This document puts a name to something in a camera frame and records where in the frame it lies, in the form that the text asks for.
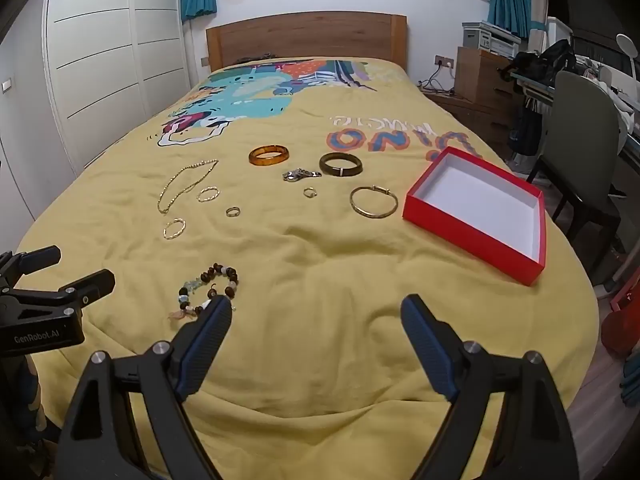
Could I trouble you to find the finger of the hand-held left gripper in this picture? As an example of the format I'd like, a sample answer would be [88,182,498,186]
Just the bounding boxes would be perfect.
[0,246,61,288]
[0,268,116,318]

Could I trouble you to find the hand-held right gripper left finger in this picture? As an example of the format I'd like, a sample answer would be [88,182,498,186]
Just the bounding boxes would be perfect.
[57,295,234,480]

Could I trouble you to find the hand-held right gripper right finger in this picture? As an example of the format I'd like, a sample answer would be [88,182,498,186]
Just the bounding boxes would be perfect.
[400,294,581,480]

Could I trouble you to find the beaded bracelet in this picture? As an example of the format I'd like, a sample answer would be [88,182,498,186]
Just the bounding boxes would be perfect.
[167,262,240,321]

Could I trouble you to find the metal chain necklace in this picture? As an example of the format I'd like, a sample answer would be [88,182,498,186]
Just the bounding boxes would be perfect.
[157,158,220,215]

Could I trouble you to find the red cardboard box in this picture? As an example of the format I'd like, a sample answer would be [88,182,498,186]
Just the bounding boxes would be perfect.
[402,146,547,287]

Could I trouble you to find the silver clasp bracelet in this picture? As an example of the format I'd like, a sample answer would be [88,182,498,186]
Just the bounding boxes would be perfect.
[282,167,323,183]

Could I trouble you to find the person's camouflage clothing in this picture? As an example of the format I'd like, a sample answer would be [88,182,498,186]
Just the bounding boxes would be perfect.
[14,354,65,480]

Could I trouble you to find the yellow printed blanket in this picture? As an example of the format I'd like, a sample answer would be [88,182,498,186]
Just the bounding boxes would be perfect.
[15,57,601,480]

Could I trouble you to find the thin gold bangle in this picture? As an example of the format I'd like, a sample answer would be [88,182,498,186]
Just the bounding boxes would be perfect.
[349,185,400,220]

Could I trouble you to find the amber bangle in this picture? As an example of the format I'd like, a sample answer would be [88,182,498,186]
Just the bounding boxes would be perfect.
[249,144,291,166]

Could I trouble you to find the dark olive bangle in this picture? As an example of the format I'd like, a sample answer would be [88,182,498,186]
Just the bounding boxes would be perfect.
[319,152,363,179]

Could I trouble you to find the teal cloth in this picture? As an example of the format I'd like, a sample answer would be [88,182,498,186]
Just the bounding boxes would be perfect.
[619,354,640,407]

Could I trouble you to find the white wardrobe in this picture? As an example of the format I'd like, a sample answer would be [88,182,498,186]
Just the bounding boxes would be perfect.
[0,0,194,281]

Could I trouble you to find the low wooden nightstand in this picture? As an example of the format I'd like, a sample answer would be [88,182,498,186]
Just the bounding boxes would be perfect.
[425,91,517,161]

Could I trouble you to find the dark hanging clothes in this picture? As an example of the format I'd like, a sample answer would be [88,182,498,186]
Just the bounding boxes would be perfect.
[507,94,545,162]

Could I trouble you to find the grey-green chair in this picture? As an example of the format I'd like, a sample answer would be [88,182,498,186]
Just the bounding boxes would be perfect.
[525,70,637,281]

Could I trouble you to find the wooden cabinet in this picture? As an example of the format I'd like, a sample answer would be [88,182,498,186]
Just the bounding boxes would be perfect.
[455,46,525,107]

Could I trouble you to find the desk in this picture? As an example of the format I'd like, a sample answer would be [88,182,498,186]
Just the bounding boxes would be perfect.
[509,30,640,161]

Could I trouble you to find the black bag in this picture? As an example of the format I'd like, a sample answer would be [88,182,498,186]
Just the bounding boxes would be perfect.
[500,38,579,84]

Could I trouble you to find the white printer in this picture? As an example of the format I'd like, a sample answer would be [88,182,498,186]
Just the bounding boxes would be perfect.
[461,21,524,59]

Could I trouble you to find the wooden headboard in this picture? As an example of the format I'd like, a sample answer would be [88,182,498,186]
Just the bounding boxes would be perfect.
[206,11,408,75]

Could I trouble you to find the white desk lamp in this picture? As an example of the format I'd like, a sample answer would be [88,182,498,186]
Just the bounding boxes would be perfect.
[614,33,640,82]

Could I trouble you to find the black power cable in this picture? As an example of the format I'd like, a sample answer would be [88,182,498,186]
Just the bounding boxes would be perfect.
[416,64,457,97]

